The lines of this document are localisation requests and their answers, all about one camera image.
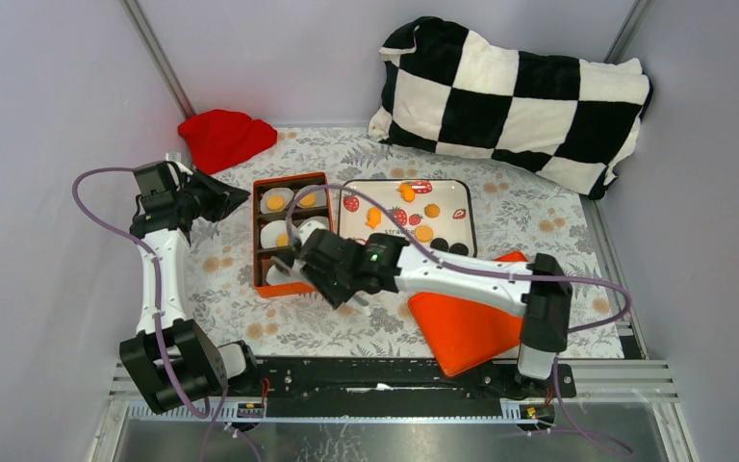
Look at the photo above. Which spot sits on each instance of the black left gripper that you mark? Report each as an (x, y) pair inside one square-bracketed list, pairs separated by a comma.
[(223, 194)]

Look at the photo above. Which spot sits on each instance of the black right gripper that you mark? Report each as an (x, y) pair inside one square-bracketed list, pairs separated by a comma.
[(334, 295)]

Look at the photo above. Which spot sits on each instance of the metal tongs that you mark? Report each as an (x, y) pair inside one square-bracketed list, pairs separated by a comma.
[(360, 304)]

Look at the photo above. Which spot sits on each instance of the round yellow biscuit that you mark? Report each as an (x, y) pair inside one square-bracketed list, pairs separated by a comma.
[(424, 233), (275, 203), (282, 240), (308, 200)]

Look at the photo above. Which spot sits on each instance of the orange cookie box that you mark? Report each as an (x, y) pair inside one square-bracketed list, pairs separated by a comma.
[(293, 216)]

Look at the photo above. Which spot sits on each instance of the white strawberry tray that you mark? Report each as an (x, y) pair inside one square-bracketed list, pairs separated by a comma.
[(455, 223)]

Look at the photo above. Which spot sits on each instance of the orange box lid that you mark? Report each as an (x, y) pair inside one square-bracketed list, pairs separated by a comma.
[(466, 319)]

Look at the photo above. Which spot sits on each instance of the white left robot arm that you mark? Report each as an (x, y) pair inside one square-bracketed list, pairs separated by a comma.
[(171, 359)]

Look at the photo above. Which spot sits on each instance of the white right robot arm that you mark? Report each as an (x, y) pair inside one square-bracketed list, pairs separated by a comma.
[(537, 292)]

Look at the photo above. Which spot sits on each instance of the white paper cup liner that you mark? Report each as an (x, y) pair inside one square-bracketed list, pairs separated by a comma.
[(317, 222), (270, 231), (278, 275), (320, 192), (287, 193)]

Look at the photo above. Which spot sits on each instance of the orange fish cookie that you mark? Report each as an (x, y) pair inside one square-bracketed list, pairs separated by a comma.
[(374, 217), (407, 192)]

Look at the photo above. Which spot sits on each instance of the red knit hat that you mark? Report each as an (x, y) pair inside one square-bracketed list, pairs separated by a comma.
[(221, 139)]

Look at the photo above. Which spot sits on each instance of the black sandwich cookie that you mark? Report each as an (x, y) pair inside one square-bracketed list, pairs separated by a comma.
[(440, 244), (459, 249)]

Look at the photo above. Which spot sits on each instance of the orange swirl cookie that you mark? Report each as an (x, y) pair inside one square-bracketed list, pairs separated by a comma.
[(432, 210)]

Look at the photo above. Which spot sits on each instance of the floral tablecloth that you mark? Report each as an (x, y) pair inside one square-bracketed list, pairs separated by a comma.
[(512, 210)]

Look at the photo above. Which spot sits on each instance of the black white checkered pillow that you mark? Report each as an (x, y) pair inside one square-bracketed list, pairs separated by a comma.
[(451, 92)]

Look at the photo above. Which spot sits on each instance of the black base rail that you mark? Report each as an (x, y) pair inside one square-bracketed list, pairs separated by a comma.
[(291, 376)]

